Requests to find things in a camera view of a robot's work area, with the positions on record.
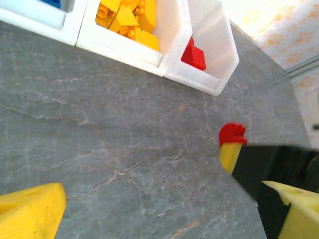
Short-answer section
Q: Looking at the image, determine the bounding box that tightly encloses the long yellow lego brick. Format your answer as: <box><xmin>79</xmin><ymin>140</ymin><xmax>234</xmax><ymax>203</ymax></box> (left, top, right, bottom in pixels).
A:
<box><xmin>134</xmin><ymin>29</ymin><xmax>160</xmax><ymax>52</ymax></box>
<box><xmin>109</xmin><ymin>6</ymin><xmax>139</xmax><ymax>33</ymax></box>
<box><xmin>137</xmin><ymin>0</ymin><xmax>157</xmax><ymax>33</ymax></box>

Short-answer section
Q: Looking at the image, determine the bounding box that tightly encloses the aluminium frame post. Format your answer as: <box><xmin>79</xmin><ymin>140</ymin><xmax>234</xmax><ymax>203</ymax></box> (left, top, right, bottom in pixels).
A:
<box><xmin>284</xmin><ymin>54</ymin><xmax>319</xmax><ymax>78</ymax></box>

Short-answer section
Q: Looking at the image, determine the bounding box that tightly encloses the white plastic bin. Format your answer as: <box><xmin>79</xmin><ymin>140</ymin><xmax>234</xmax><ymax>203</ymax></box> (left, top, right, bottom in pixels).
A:
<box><xmin>0</xmin><ymin>0</ymin><xmax>88</xmax><ymax>47</ymax></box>
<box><xmin>76</xmin><ymin>0</ymin><xmax>192</xmax><ymax>77</ymax></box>
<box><xmin>163</xmin><ymin>0</ymin><xmax>240</xmax><ymax>97</ymax></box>

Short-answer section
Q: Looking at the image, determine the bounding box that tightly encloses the blue lego brick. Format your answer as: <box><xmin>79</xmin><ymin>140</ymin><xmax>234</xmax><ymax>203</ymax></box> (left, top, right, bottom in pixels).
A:
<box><xmin>39</xmin><ymin>0</ymin><xmax>62</xmax><ymax>9</ymax></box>

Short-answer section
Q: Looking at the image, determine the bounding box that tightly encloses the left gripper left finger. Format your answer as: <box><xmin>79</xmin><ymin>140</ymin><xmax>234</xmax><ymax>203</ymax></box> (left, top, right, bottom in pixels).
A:
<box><xmin>0</xmin><ymin>183</ymin><xmax>67</xmax><ymax>239</ymax></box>

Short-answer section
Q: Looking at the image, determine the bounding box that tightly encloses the small red lego brick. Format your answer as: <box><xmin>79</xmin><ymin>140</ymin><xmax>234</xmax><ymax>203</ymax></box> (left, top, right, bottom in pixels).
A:
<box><xmin>219</xmin><ymin>122</ymin><xmax>247</xmax><ymax>147</ymax></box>
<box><xmin>181</xmin><ymin>36</ymin><xmax>207</xmax><ymax>71</ymax></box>

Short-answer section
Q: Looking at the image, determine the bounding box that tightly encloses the small yellow lego brick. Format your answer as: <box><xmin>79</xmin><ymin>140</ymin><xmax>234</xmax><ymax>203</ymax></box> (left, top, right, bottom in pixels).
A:
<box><xmin>96</xmin><ymin>3</ymin><xmax>118</xmax><ymax>28</ymax></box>
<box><xmin>117</xmin><ymin>26</ymin><xmax>137</xmax><ymax>40</ymax></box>
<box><xmin>99</xmin><ymin>0</ymin><xmax>120</xmax><ymax>12</ymax></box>

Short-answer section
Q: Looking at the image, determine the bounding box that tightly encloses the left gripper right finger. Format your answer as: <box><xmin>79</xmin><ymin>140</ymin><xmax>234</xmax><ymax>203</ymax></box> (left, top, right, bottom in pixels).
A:
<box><xmin>256</xmin><ymin>181</ymin><xmax>319</xmax><ymax>239</ymax></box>

